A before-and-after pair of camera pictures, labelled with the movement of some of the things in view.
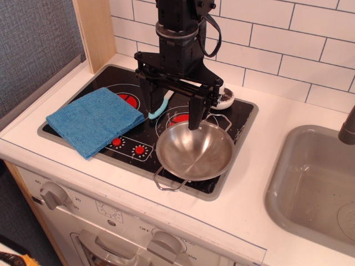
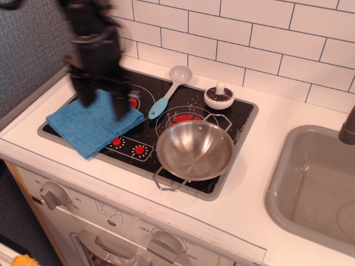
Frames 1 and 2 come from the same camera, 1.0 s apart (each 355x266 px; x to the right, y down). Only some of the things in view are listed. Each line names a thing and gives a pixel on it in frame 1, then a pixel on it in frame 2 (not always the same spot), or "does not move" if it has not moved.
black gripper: x=180 y=64 -> x=95 y=61
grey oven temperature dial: x=165 y=246 does not move
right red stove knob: x=140 y=150 does not move
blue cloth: x=90 y=122 does not move
